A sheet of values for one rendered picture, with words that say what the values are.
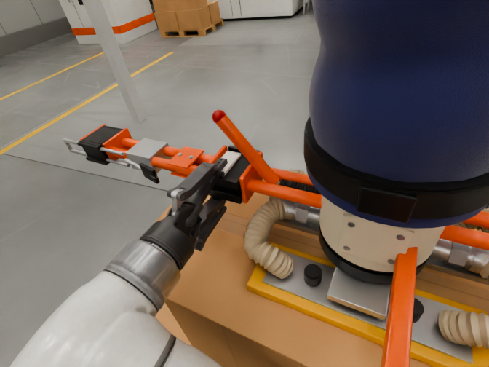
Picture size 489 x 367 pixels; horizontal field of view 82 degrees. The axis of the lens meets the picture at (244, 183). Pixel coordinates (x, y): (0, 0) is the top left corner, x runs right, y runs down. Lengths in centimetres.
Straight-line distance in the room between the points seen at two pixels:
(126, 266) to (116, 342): 8
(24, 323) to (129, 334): 190
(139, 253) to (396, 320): 30
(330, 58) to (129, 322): 34
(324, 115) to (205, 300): 36
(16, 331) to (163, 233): 188
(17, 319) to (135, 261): 193
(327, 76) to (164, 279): 30
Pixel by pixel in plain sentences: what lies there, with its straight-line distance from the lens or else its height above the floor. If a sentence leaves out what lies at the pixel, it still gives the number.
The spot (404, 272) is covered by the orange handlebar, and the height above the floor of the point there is 121.
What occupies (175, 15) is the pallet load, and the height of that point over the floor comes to 44.
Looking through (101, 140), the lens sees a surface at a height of 123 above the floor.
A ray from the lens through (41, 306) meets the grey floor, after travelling 225.
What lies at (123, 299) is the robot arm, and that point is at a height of 124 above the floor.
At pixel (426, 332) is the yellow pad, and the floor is 109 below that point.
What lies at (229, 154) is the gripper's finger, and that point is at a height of 122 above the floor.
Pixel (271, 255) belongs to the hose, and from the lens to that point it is 47.
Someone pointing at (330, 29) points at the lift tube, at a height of 146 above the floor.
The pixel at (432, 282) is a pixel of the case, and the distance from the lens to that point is 58.
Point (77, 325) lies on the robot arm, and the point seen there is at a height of 125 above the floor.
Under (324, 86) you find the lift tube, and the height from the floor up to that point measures 141.
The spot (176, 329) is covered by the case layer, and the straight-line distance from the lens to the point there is 112.
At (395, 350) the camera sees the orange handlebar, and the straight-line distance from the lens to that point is 35.
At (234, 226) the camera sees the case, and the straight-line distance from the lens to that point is 61.
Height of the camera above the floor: 153
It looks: 40 degrees down
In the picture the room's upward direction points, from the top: 9 degrees counter-clockwise
